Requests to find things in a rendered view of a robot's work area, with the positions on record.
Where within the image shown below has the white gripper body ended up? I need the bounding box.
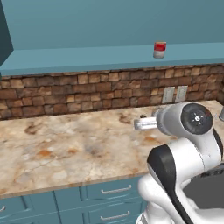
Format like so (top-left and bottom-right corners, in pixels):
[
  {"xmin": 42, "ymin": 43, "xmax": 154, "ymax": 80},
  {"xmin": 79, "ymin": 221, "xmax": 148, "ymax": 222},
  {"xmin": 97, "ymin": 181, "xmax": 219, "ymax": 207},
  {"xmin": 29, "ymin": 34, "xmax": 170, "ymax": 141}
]
[{"xmin": 133, "ymin": 116, "xmax": 158, "ymax": 131}]

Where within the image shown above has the red and white can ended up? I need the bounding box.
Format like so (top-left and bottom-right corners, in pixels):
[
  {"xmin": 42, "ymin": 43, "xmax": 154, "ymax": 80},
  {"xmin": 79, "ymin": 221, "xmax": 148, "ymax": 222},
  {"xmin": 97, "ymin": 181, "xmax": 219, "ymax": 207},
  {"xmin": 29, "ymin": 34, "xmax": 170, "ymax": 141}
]
[{"xmin": 153, "ymin": 41, "xmax": 167, "ymax": 60}]

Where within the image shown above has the grey wall outlet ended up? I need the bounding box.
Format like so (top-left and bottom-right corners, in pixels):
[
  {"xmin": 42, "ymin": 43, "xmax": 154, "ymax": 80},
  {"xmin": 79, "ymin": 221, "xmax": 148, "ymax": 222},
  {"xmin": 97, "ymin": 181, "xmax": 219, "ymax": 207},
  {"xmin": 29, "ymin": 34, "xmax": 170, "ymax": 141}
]
[
  {"xmin": 162, "ymin": 86, "xmax": 176, "ymax": 105},
  {"xmin": 175, "ymin": 85, "xmax": 189, "ymax": 103}
]

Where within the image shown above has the teal open wall cabinet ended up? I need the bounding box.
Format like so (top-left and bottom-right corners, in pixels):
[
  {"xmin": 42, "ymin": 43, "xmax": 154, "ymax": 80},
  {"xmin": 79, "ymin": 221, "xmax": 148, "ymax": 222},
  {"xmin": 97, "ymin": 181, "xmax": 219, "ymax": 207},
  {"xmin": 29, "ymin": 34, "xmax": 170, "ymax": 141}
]
[{"xmin": 0, "ymin": 0, "xmax": 224, "ymax": 78}]

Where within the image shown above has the teal drawer front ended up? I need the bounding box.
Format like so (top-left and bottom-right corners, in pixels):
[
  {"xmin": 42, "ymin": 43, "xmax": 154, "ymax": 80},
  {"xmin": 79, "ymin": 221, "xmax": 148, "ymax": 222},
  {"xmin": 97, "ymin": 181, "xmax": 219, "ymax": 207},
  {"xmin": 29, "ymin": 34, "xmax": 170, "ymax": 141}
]
[
  {"xmin": 87, "ymin": 199, "xmax": 147, "ymax": 224},
  {"xmin": 80, "ymin": 176, "xmax": 144, "ymax": 203}
]

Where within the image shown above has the grey sink basin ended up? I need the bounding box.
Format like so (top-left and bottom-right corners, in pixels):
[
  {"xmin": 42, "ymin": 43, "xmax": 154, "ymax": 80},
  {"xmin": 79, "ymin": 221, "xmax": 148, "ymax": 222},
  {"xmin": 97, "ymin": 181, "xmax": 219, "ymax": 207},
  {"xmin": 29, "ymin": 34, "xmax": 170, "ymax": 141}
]
[{"xmin": 183, "ymin": 170, "xmax": 224, "ymax": 210}]

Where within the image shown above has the silver drawer handle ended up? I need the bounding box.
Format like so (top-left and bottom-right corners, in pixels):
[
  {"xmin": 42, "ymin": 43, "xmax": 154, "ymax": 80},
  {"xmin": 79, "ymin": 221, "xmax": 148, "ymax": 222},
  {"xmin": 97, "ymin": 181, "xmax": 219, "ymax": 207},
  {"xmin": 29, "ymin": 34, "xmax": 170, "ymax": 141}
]
[
  {"xmin": 100, "ymin": 210, "xmax": 131, "ymax": 221},
  {"xmin": 101, "ymin": 185, "xmax": 133, "ymax": 195}
]

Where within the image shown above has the teal base cabinet front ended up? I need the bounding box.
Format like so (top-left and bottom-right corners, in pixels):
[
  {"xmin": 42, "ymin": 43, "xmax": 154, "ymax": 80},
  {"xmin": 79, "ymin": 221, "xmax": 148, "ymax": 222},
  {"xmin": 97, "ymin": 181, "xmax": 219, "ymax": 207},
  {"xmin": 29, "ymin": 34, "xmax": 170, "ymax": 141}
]
[{"xmin": 0, "ymin": 191, "xmax": 60, "ymax": 224}]

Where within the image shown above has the grey tap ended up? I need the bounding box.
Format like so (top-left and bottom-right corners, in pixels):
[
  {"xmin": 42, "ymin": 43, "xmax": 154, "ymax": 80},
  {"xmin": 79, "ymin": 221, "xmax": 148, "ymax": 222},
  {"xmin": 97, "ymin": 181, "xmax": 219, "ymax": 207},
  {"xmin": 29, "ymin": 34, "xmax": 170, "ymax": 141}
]
[{"xmin": 218, "ymin": 106, "xmax": 224, "ymax": 123}]

